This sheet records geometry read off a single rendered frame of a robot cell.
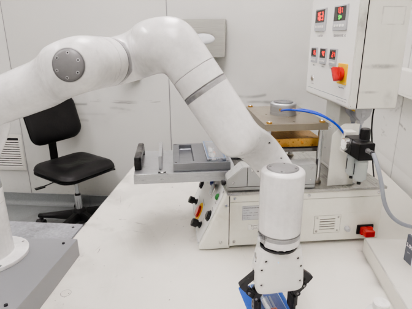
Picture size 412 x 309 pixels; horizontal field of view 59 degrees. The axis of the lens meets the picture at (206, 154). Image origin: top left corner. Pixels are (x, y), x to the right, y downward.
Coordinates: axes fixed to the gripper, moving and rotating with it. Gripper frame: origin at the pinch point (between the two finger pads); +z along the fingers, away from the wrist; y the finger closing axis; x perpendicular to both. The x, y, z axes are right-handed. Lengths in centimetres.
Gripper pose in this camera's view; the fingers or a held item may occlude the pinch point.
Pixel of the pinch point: (274, 305)
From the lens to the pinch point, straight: 86.6
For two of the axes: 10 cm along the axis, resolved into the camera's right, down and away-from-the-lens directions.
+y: 9.8, -0.6, 1.7
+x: -1.8, -3.0, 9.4
